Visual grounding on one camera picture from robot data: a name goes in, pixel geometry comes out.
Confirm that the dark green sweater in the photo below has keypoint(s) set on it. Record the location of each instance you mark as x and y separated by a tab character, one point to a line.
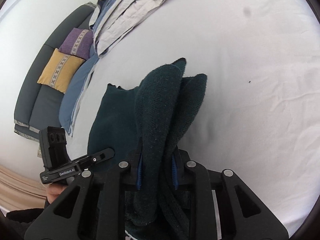
155	105

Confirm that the blue quilt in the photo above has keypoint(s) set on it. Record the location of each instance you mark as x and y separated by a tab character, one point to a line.
75	92

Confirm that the white bed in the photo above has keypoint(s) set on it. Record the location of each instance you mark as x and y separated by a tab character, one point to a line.
250	80

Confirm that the crumpled beige pillow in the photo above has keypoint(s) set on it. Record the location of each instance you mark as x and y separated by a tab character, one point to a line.
125	22

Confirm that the purple cushion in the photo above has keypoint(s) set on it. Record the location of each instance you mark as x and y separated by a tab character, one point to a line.
77	42

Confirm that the dark grey sofa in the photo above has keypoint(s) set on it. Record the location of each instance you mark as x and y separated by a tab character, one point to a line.
37	105

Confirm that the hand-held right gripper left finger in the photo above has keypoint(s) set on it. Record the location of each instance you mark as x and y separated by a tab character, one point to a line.
139	172

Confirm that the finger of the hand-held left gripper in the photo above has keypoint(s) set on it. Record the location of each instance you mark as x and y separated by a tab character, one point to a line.
100	156

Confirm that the yellow cushion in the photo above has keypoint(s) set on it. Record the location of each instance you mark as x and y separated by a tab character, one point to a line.
60	70

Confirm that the person's left hand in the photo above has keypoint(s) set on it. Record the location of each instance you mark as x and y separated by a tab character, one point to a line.
53	192

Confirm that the beige curtain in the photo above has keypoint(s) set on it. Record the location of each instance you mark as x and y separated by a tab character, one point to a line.
15	187

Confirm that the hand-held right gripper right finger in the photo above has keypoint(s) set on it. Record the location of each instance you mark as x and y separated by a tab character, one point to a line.
175	172

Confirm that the white wall socket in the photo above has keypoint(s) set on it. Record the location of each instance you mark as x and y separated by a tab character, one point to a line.
39	153

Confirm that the person's left forearm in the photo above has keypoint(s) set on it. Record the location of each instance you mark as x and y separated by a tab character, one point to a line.
22	220

